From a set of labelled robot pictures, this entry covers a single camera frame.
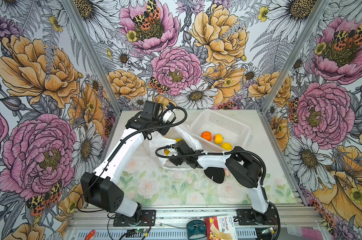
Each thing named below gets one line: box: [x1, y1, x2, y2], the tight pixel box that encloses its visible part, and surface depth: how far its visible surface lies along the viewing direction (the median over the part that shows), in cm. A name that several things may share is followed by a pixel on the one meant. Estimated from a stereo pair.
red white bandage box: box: [205, 214, 238, 240], surface depth 70 cm
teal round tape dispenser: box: [186, 219, 206, 240], surface depth 67 cm
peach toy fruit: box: [213, 134, 224, 145], surface depth 101 cm
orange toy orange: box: [201, 131, 212, 142], surface depth 101 cm
